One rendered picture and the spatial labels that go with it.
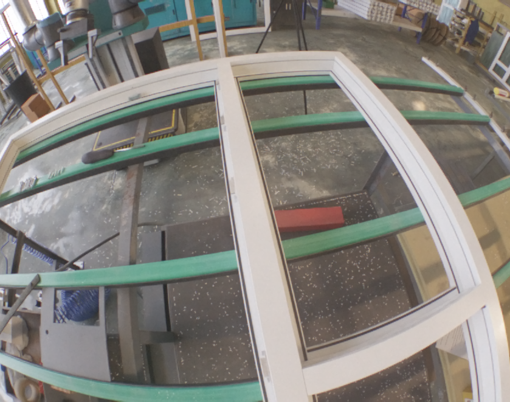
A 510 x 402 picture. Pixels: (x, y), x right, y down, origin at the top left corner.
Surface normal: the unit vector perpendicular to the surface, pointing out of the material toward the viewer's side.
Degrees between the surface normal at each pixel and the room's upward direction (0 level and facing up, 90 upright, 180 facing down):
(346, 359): 0
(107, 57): 90
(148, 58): 90
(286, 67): 90
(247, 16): 90
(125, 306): 0
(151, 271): 0
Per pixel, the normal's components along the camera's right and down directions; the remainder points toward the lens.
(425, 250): -0.04, -0.51
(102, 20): 0.21, 0.83
